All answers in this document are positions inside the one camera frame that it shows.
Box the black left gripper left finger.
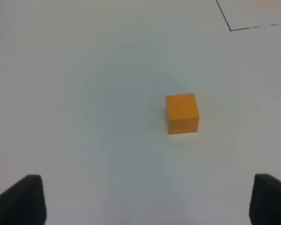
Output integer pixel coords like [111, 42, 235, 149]
[0, 174, 47, 225]

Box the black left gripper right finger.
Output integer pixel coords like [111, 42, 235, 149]
[249, 174, 281, 225]

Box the orange cube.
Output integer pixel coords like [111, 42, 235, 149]
[166, 93, 200, 135]

